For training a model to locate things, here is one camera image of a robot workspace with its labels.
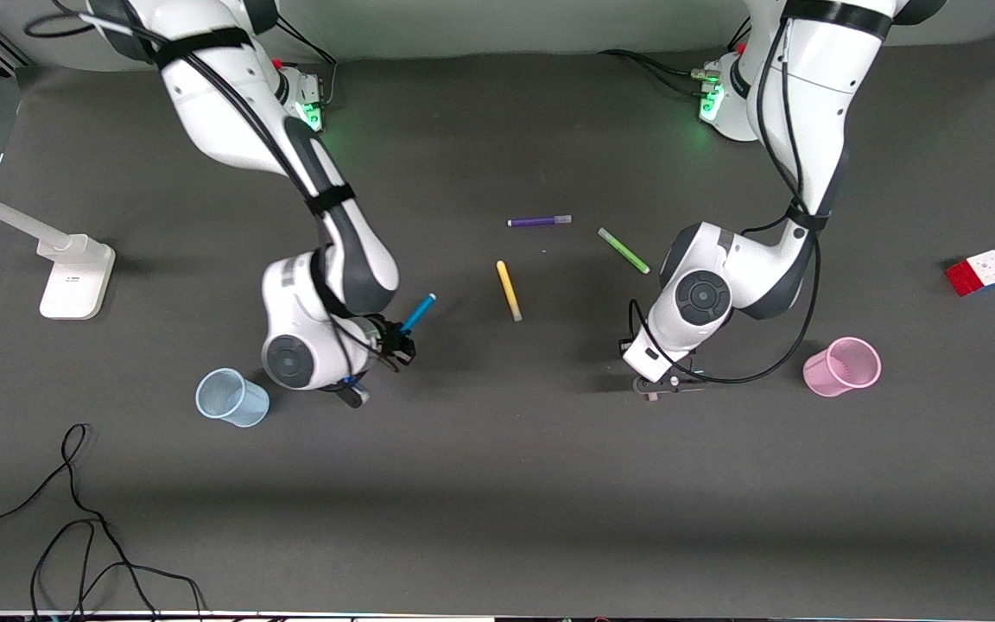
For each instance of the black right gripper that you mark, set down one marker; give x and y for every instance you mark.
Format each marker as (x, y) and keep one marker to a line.
(393, 339)

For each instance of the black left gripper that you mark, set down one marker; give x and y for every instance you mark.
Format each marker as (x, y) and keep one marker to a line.
(622, 345)

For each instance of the blue marker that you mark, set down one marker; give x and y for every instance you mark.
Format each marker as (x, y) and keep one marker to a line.
(419, 313)

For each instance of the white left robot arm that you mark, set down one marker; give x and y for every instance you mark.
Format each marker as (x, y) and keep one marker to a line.
(808, 86)

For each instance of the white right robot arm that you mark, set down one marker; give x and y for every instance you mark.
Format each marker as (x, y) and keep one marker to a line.
(221, 95)

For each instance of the yellow marker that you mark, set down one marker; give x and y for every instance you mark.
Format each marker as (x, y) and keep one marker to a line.
(509, 291)

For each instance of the green marker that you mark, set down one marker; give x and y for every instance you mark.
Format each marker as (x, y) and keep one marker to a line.
(624, 250)

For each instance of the dark gray table cover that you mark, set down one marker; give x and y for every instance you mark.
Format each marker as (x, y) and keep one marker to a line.
(497, 484)

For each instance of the pink mesh cup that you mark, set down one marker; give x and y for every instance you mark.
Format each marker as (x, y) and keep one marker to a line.
(839, 370)

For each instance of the blue mesh cup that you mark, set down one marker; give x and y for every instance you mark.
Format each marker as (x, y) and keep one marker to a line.
(234, 402)

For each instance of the purple marker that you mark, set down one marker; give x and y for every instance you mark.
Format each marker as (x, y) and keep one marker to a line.
(539, 221)

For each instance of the white stand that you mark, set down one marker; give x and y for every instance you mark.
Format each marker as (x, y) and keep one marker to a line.
(74, 281)

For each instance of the rubiks cube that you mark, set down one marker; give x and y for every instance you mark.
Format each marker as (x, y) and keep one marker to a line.
(979, 273)

